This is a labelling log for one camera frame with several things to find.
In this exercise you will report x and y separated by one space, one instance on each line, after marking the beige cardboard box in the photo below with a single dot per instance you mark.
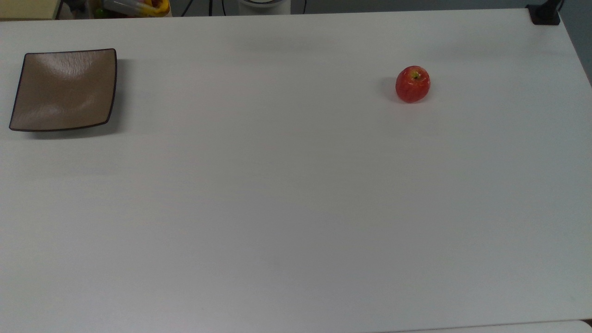
27 8

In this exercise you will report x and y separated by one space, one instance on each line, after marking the black table clamp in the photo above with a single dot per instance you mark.
545 14

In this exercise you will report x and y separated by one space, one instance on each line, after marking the red apple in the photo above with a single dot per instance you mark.
412 85

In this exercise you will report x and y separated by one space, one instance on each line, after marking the yellow plastic bag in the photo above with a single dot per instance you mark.
138 6

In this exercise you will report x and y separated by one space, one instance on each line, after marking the brown square ceramic plate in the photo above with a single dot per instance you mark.
64 90

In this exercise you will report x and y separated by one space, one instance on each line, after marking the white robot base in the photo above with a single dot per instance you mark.
263 4

